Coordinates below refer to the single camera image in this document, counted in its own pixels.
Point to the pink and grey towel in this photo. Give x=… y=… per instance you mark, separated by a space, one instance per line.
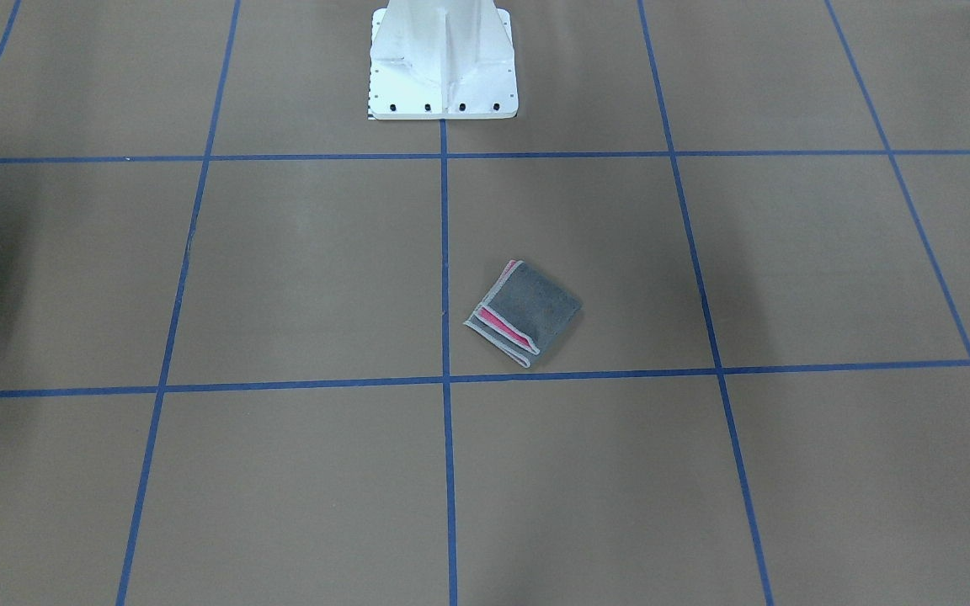
x=524 y=313

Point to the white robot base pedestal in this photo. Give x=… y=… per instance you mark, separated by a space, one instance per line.
x=442 y=60

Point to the brown paper table cover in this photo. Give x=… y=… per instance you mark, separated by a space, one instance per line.
x=233 y=366

